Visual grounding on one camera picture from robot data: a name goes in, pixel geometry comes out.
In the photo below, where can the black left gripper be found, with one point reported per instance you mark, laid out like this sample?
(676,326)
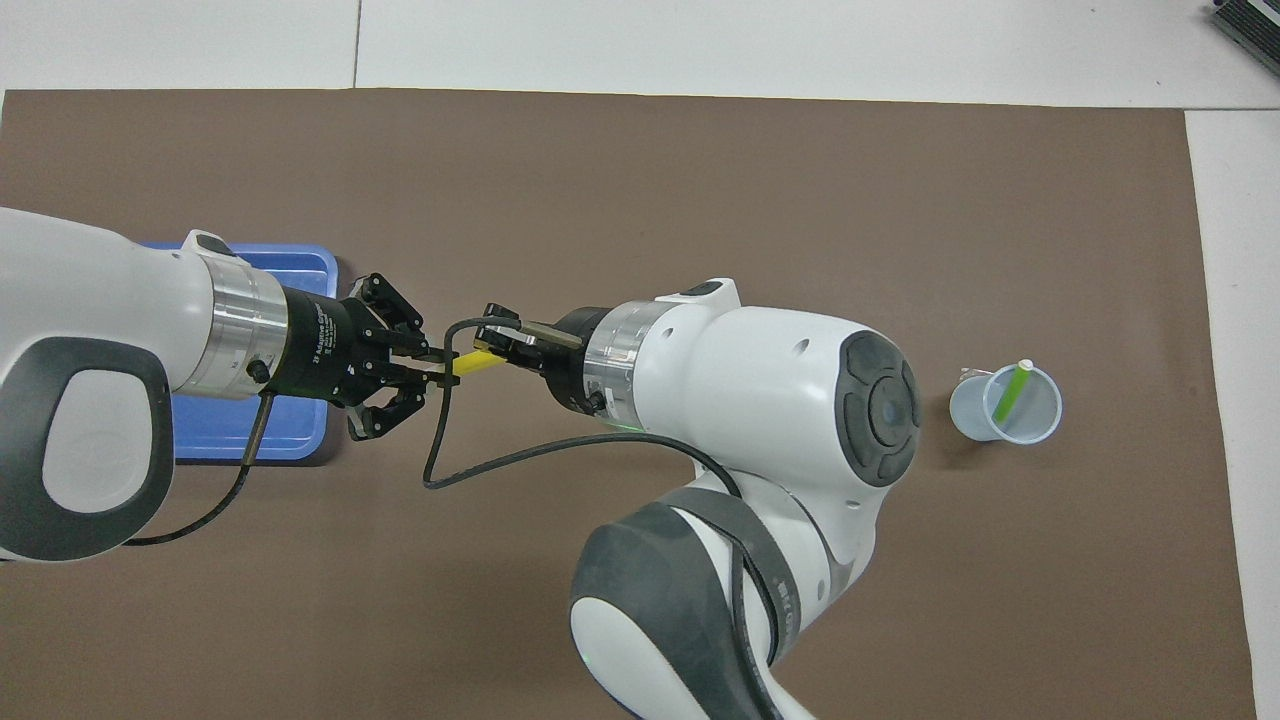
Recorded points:
(325,350)

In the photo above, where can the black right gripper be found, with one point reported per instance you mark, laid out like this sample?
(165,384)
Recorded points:
(568,370)

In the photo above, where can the yellow marker pen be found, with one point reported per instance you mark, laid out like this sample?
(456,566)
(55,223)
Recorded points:
(475,363)

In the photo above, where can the green marker pen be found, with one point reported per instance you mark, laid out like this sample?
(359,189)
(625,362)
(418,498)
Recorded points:
(1008,398)

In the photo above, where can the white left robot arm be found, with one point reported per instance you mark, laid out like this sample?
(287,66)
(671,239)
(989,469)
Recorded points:
(100,290)

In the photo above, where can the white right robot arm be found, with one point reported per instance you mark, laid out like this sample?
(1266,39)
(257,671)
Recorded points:
(760,380)

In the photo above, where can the blue plastic tray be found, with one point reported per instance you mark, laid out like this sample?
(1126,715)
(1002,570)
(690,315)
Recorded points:
(290,440)

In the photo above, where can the brown table mat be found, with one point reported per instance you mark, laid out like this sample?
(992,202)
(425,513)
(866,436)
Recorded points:
(800,180)

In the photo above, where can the small clear tape piece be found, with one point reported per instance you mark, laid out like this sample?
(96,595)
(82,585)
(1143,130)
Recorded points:
(968,373)

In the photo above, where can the translucent plastic cup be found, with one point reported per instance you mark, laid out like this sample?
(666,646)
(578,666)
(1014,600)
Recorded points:
(970,415)

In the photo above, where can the dark grey ribbed device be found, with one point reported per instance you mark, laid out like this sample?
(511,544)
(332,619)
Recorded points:
(1255,20)

